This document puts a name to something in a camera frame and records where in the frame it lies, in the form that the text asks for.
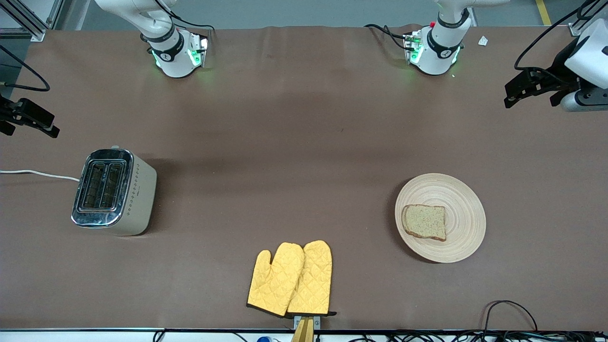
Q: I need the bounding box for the brown toast slice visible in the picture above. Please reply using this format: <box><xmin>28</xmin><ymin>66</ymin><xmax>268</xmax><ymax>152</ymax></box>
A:
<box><xmin>401</xmin><ymin>204</ymin><xmax>447</xmax><ymax>242</ymax></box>

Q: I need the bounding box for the round wooden plate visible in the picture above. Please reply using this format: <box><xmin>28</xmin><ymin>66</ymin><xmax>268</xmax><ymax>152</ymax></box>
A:
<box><xmin>395</xmin><ymin>173</ymin><xmax>487</xmax><ymax>264</ymax></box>

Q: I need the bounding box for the beige and chrome toaster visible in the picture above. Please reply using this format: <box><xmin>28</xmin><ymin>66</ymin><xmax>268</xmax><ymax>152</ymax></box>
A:
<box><xmin>71</xmin><ymin>146</ymin><xmax>158</xmax><ymax>237</ymax></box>

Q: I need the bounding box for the brown table cover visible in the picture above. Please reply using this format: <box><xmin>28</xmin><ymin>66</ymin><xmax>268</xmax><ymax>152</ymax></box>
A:
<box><xmin>0</xmin><ymin>24</ymin><xmax>608</xmax><ymax>332</ymax></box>

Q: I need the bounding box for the yellow quilted oven mitt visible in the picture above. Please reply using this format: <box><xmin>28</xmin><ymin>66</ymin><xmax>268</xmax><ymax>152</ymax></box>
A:
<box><xmin>247</xmin><ymin>242</ymin><xmax>305</xmax><ymax>317</ymax></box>
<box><xmin>286</xmin><ymin>240</ymin><xmax>337</xmax><ymax>317</ymax></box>

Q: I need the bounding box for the white toaster power cord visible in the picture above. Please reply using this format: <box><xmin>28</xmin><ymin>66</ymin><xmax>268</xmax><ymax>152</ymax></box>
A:
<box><xmin>0</xmin><ymin>170</ymin><xmax>80</xmax><ymax>182</ymax></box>

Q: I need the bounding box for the aluminium frame profile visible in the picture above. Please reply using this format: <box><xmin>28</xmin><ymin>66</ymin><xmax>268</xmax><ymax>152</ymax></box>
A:
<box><xmin>0</xmin><ymin>0</ymin><xmax>65</xmax><ymax>43</ymax></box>

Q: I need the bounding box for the black left arm base cable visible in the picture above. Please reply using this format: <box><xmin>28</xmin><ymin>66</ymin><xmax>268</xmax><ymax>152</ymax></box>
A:
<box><xmin>364</xmin><ymin>24</ymin><xmax>410</xmax><ymax>51</ymax></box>

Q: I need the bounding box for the black arm base cable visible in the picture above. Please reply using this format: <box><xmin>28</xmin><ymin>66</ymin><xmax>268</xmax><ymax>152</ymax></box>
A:
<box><xmin>151</xmin><ymin>0</ymin><xmax>215</xmax><ymax>35</ymax></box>
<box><xmin>364</xmin><ymin>24</ymin><xmax>410</xmax><ymax>51</ymax></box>

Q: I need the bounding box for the black right arm base cable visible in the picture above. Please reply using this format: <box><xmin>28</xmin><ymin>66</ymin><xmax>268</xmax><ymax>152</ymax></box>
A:
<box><xmin>151</xmin><ymin>0</ymin><xmax>215</xmax><ymax>35</ymax></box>

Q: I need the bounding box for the black looped cable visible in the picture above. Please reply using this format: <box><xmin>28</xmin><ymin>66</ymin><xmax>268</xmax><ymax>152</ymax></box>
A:
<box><xmin>484</xmin><ymin>300</ymin><xmax>539</xmax><ymax>333</ymax></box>

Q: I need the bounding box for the black cable bundle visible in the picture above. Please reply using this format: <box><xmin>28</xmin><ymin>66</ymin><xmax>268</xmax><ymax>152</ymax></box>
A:
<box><xmin>347</xmin><ymin>331</ymin><xmax>608</xmax><ymax>342</ymax></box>

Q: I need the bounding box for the wooden stick with metal bracket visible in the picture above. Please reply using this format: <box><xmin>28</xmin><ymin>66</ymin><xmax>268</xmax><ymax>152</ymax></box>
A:
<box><xmin>291</xmin><ymin>315</ymin><xmax>322</xmax><ymax>342</ymax></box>

